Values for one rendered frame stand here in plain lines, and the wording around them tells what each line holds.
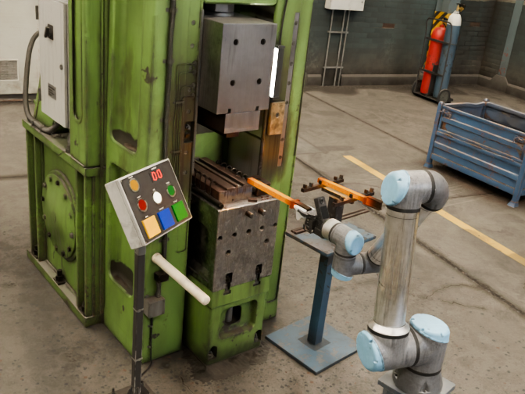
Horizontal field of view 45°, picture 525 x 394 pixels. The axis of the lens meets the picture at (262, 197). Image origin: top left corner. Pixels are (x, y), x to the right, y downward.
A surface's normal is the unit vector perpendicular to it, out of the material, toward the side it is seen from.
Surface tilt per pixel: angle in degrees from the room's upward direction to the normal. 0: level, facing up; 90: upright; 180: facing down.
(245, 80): 90
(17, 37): 90
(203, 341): 89
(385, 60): 89
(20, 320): 0
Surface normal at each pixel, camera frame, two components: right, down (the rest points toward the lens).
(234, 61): 0.61, 0.36
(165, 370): 0.10, -0.92
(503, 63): -0.89, 0.09
